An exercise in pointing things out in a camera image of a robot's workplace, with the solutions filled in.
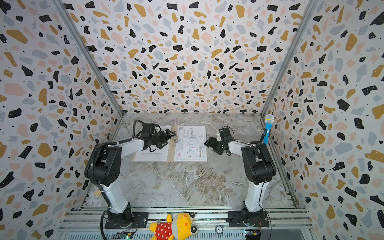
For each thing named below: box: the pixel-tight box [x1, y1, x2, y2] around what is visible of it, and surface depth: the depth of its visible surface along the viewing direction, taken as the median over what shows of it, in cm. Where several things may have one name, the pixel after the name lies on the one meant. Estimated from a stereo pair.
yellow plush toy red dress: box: [149, 212, 198, 240], surface depth 68 cm
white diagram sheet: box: [174, 125, 207, 162], surface depth 105 cm
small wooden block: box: [94, 189, 102, 197], surface depth 83 cm
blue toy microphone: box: [263, 114, 275, 146], surface depth 86 cm
